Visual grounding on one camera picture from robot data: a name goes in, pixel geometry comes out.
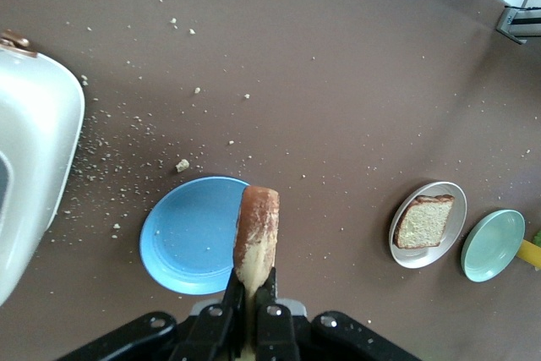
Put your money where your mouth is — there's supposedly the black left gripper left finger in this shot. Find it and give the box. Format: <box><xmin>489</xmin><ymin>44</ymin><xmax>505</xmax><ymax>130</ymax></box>
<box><xmin>171</xmin><ymin>270</ymin><xmax>249</xmax><ymax>361</ymax></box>

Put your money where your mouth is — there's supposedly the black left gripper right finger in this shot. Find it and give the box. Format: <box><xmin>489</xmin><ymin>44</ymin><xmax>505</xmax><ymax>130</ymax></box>
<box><xmin>253</xmin><ymin>265</ymin><xmax>303</xmax><ymax>361</ymax></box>

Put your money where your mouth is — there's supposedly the brown-crust bread slice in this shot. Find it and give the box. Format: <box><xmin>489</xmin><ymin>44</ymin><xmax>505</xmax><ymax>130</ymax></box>
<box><xmin>392</xmin><ymin>194</ymin><xmax>456</xmax><ymax>250</ymax></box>
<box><xmin>233</xmin><ymin>184</ymin><xmax>281</xmax><ymax>361</ymax></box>

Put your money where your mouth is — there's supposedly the yellow mustard squeeze bottle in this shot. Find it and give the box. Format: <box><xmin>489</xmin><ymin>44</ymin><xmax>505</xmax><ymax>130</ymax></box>
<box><xmin>517</xmin><ymin>238</ymin><xmax>541</xmax><ymax>270</ymax></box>

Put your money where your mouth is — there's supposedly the blue round plate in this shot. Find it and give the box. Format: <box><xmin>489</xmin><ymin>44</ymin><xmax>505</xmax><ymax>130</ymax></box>
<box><xmin>139</xmin><ymin>174</ymin><xmax>254</xmax><ymax>297</ymax></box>

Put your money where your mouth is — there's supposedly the beige round plate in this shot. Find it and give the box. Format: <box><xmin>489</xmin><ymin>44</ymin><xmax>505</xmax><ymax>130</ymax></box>
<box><xmin>388</xmin><ymin>181</ymin><xmax>468</xmax><ymax>270</ymax></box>

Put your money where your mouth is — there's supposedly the pale green round plate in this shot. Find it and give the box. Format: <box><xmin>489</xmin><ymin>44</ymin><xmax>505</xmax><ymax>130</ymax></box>
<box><xmin>460</xmin><ymin>208</ymin><xmax>527</xmax><ymax>283</ymax></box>

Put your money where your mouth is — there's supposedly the brown table cloth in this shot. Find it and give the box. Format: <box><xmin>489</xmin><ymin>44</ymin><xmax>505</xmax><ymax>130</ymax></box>
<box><xmin>0</xmin><ymin>0</ymin><xmax>541</xmax><ymax>361</ymax></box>

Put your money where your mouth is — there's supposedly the white two-slot toaster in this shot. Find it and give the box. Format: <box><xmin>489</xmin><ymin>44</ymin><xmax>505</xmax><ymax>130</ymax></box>
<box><xmin>0</xmin><ymin>30</ymin><xmax>86</xmax><ymax>308</ymax></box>

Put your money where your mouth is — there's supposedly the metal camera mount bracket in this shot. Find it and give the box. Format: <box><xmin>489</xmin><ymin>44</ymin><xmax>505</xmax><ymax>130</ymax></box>
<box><xmin>495</xmin><ymin>4</ymin><xmax>541</xmax><ymax>45</ymax></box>

